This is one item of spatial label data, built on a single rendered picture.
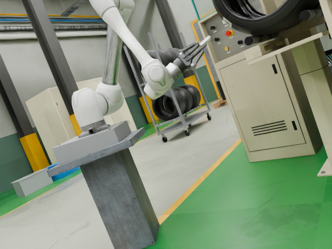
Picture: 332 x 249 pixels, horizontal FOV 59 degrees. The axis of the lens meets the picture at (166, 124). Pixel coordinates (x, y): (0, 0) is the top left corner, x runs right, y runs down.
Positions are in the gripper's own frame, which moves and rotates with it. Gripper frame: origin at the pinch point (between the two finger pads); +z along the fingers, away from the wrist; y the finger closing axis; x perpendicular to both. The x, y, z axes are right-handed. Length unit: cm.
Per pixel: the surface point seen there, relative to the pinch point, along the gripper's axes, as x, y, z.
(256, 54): -0.6, 23.9, 12.9
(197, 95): -429, -104, 40
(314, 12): 13, 31, 39
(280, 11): 14.7, 20.7, 29.1
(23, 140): -572, -394, -370
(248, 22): 6.0, 10.8, 19.5
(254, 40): 0.4, 18.0, 17.0
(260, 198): -49, 80, -33
